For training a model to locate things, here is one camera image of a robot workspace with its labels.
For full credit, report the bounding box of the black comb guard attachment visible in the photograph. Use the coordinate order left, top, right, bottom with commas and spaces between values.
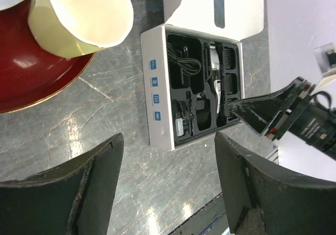
223, 47, 236, 70

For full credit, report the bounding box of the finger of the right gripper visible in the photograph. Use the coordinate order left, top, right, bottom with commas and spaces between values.
228, 77, 312, 135

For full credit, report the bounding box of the dark red round tray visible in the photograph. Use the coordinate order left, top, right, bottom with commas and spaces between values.
1, 0, 93, 113

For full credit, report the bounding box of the black charging cable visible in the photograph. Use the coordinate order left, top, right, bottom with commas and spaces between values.
166, 42, 202, 76

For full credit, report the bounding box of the black comb guard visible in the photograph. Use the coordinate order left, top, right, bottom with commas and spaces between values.
221, 98, 238, 122
224, 73, 238, 95
195, 99, 212, 131

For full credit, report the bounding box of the black comb guard in box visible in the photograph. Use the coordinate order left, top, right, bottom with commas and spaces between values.
221, 98, 238, 122

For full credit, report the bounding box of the white clipper kit box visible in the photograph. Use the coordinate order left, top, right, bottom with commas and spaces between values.
141, 0, 264, 150

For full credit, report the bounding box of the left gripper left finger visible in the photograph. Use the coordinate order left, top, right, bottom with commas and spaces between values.
1, 133, 124, 234

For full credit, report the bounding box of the pale yellow mug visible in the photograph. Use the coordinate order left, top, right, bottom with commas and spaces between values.
28, 0, 134, 59

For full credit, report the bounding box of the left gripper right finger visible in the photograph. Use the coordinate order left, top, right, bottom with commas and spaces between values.
214, 132, 335, 234

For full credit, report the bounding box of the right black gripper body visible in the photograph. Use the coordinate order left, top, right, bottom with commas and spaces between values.
262, 84, 336, 157

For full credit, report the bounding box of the small black cleaning brush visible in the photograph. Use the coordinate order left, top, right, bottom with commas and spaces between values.
186, 91, 194, 136

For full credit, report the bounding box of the black silver hair clipper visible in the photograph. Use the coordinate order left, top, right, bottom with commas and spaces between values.
209, 45, 223, 115

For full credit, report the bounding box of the small oil bottle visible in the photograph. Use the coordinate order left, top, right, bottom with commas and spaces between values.
175, 101, 188, 137

